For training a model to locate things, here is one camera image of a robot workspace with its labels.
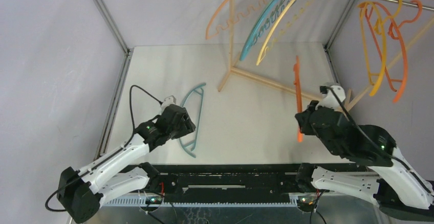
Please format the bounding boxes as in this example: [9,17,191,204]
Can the left circuit board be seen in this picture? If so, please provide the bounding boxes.
[144,195,164,207]

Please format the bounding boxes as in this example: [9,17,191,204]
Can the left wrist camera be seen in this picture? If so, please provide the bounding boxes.
[160,95,177,111]

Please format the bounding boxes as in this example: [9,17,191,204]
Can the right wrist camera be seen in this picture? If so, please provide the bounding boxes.
[317,84,346,110]

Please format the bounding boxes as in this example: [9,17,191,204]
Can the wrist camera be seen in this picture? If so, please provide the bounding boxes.
[160,95,177,111]
[317,84,346,110]

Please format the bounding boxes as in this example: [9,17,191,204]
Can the circuit board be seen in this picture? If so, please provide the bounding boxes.
[297,196,317,213]
[144,195,164,207]

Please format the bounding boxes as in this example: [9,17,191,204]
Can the wooden clothes rack frame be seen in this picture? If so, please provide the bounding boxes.
[218,0,433,110]

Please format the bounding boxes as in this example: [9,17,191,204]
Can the orange plastic hanger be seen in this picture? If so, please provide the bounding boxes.
[364,0,423,104]
[293,55,304,144]

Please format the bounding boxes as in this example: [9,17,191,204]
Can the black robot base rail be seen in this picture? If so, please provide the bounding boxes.
[113,162,377,205]

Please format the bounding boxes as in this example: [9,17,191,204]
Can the right circuit board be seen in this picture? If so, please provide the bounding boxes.
[297,196,317,213]

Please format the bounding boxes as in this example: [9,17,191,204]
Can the peach wavy hanger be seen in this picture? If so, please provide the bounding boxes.
[205,0,271,40]

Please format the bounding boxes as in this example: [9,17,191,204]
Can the yellow-orange plastic hanger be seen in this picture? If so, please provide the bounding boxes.
[357,0,403,97]

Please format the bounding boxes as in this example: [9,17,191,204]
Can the teal plastic hanger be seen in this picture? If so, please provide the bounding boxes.
[178,82,207,158]

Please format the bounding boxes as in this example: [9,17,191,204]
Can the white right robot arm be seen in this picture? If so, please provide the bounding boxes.
[295,101,433,222]

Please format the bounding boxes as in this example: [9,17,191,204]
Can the pale yellow wavy hanger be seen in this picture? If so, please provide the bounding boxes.
[255,0,317,66]

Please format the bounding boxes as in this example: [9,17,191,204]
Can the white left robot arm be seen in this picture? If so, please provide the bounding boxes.
[56,104,196,223]

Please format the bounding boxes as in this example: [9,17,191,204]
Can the light blue wavy hanger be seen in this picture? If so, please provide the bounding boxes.
[239,0,290,61]

